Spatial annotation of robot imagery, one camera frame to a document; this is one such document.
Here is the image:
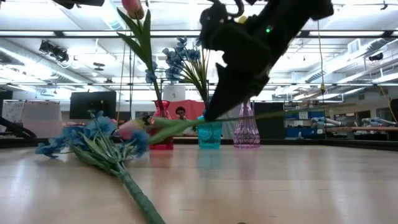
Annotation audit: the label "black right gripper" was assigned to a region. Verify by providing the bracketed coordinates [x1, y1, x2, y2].
[198, 0, 280, 122]

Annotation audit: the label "blue flower bunch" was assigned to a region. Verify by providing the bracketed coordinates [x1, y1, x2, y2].
[144, 36, 214, 118]
[34, 110, 167, 224]

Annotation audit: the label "pink tulip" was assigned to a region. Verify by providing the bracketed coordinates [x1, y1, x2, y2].
[116, 0, 165, 119]
[117, 107, 317, 146]

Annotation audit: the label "purple glass vase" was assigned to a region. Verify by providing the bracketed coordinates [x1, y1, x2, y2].
[233, 98, 261, 149]

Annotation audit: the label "teal glass vase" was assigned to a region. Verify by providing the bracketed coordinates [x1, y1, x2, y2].
[197, 115, 223, 149]

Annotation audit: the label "red glass vase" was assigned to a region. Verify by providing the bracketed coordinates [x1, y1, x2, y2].
[148, 100, 175, 151]

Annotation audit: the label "red partition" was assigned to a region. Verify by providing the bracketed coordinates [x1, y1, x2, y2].
[167, 100, 206, 121]

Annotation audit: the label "black panel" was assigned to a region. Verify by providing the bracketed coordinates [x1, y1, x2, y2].
[254, 101, 285, 140]

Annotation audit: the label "person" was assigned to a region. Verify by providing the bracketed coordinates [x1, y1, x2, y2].
[175, 106, 188, 121]

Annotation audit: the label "white round pillar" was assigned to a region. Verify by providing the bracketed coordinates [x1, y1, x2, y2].
[162, 84, 187, 102]

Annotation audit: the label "blue storage bins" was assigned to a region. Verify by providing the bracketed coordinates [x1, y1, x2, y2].
[285, 108, 326, 139]

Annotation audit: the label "wooden workbench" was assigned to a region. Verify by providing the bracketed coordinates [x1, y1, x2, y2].
[325, 125, 398, 141]

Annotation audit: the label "black monitor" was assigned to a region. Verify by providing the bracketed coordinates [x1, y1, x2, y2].
[69, 91, 118, 119]

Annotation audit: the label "black ceiling spotlight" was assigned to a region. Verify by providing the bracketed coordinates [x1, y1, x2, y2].
[39, 40, 70, 63]

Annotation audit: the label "white partition board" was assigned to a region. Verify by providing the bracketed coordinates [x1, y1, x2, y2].
[21, 101, 63, 138]

